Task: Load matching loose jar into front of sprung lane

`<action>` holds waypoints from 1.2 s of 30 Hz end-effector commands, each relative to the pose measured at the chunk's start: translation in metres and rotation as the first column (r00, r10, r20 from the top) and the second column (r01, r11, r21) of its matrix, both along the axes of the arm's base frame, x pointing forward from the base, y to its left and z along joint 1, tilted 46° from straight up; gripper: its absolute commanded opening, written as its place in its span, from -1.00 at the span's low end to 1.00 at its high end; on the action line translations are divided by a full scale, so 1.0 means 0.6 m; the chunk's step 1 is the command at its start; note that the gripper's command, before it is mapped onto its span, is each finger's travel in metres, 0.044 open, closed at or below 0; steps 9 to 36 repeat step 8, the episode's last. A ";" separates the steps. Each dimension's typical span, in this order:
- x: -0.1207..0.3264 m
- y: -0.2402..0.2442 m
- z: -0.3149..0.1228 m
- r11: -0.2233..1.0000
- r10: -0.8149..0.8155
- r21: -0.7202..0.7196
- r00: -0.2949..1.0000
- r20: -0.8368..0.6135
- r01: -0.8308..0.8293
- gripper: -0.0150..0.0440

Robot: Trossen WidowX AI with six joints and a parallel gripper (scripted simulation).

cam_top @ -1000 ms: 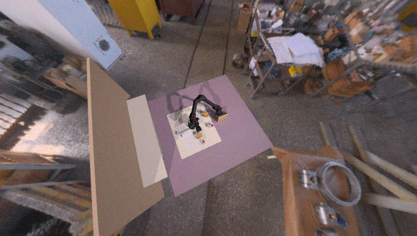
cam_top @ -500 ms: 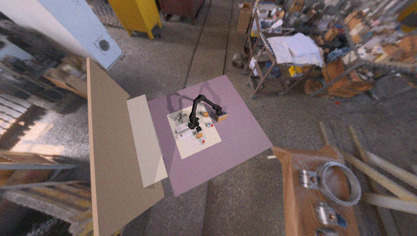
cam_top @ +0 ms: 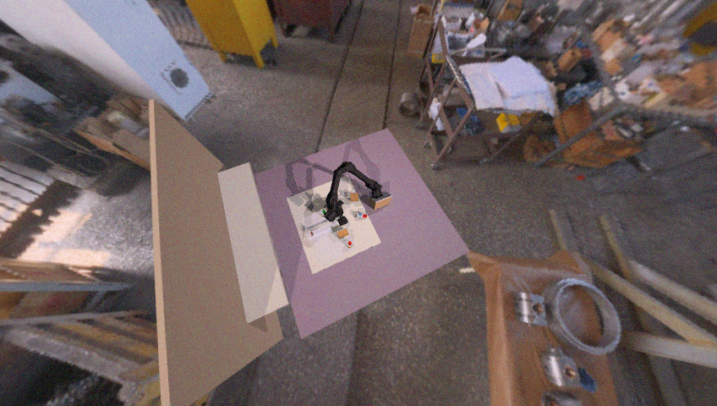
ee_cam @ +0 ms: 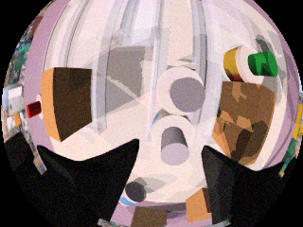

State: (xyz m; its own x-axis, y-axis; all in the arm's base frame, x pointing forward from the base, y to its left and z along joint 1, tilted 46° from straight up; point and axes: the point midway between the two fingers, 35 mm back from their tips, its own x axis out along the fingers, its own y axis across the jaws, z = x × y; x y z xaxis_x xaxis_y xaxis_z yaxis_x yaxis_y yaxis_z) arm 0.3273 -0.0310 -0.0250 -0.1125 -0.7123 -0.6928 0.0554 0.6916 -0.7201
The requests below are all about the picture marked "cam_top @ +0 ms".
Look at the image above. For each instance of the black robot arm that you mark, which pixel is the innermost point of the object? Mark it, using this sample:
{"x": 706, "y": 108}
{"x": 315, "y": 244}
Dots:
{"x": 332, "y": 197}

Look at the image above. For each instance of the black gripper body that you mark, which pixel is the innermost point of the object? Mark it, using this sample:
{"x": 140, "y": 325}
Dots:
{"x": 343, "y": 220}

